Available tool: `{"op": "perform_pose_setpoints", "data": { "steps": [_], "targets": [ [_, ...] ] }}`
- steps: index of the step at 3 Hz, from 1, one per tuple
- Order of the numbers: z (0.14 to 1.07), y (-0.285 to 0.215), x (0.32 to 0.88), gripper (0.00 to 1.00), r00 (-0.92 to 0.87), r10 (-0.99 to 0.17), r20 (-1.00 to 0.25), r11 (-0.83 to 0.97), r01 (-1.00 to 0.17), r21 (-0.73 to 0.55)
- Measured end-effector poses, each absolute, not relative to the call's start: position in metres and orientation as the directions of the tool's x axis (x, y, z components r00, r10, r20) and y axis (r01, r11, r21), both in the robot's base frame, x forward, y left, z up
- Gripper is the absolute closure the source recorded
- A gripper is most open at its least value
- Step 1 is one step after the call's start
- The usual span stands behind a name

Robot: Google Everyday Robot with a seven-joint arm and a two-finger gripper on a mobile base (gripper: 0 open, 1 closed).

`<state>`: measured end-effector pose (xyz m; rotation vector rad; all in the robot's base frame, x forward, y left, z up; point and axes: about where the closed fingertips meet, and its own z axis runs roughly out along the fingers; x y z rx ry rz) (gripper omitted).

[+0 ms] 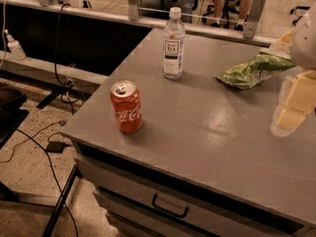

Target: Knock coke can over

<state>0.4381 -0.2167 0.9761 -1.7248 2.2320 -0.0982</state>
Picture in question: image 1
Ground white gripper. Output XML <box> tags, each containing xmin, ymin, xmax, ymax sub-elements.
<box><xmin>260</xmin><ymin>2</ymin><xmax>316</xmax><ymax>137</ymax></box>

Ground red coke can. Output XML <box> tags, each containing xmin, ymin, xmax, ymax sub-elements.
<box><xmin>110</xmin><ymin>80</ymin><xmax>142</xmax><ymax>133</ymax></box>

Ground green chip bag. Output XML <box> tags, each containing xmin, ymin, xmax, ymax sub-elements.
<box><xmin>215</xmin><ymin>53</ymin><xmax>295</xmax><ymax>90</ymax></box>

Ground seated person legs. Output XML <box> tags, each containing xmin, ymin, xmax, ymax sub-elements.
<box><xmin>210</xmin><ymin>0</ymin><xmax>255</xmax><ymax>32</ymax></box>

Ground clear tea water bottle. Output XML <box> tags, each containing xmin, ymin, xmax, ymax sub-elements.
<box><xmin>163</xmin><ymin>7</ymin><xmax>186</xmax><ymax>79</ymax></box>

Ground grey drawer cabinet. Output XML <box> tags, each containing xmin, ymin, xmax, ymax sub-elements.
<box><xmin>62</xmin><ymin>30</ymin><xmax>316</xmax><ymax>237</ymax></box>

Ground black power adapter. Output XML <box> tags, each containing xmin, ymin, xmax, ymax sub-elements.
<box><xmin>45</xmin><ymin>141</ymin><xmax>65</xmax><ymax>153</ymax></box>

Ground small white squeeze bottle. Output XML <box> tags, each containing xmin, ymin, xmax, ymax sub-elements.
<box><xmin>4</xmin><ymin>30</ymin><xmax>26</xmax><ymax>60</ymax></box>

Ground metal railing frame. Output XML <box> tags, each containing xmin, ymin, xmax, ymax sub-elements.
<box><xmin>1</xmin><ymin>0</ymin><xmax>276</xmax><ymax>46</ymax></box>

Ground black drawer handle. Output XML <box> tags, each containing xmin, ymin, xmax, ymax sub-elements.
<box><xmin>151</xmin><ymin>194</ymin><xmax>190</xmax><ymax>218</ymax></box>

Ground black hanging cable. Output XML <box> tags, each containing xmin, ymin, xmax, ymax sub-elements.
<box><xmin>53</xmin><ymin>3</ymin><xmax>82</xmax><ymax>116</ymax></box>

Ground black floor cable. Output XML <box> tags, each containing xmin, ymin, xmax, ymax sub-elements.
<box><xmin>0</xmin><ymin>119</ymin><xmax>80</xmax><ymax>237</ymax></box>

